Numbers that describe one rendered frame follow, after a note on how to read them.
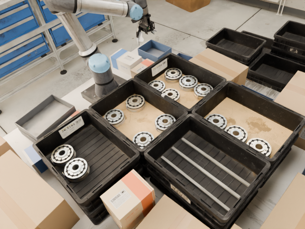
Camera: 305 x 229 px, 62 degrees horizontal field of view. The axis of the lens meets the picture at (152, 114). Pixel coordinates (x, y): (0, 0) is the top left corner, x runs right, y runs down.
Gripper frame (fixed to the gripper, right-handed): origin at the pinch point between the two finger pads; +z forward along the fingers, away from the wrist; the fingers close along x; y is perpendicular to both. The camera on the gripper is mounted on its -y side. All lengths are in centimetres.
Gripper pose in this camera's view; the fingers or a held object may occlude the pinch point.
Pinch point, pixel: (145, 39)
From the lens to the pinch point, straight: 180.4
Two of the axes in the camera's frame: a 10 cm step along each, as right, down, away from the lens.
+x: 6.8, -6.3, 3.8
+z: 1.5, 6.2, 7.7
